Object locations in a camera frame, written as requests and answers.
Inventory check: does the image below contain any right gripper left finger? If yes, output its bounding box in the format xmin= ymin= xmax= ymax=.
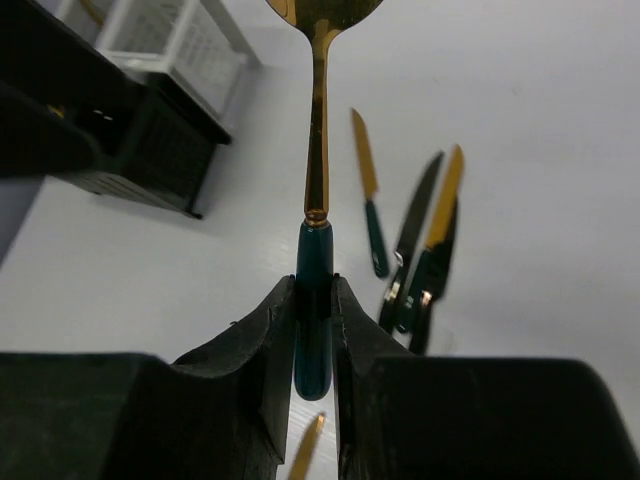
xmin=1 ymin=276 xmax=295 ymax=479

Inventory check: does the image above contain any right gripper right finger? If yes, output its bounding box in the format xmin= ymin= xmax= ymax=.
xmin=331 ymin=277 xmax=639 ymax=479

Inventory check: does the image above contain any finger of the left gripper a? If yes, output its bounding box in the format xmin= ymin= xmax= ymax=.
xmin=1 ymin=1 xmax=141 ymax=179

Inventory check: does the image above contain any gold spoon green handle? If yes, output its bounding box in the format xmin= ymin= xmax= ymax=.
xmin=269 ymin=0 xmax=380 ymax=401

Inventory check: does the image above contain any black utensil caddy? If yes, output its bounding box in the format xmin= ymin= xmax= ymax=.
xmin=50 ymin=74 xmax=231 ymax=219

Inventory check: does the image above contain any white utensil caddy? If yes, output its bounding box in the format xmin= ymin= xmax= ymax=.
xmin=55 ymin=0 xmax=259 ymax=123

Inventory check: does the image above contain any black knife lower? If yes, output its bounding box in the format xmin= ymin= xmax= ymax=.
xmin=408 ymin=199 xmax=458 ymax=355

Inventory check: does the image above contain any black serrated knife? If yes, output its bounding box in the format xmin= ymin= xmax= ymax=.
xmin=378 ymin=150 xmax=444 ymax=335

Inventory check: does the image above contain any gold knife green handle far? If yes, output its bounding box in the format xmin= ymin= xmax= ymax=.
xmin=351 ymin=108 xmax=390 ymax=279

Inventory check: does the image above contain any gold knife black handle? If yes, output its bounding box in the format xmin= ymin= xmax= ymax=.
xmin=396 ymin=144 xmax=465 ymax=334

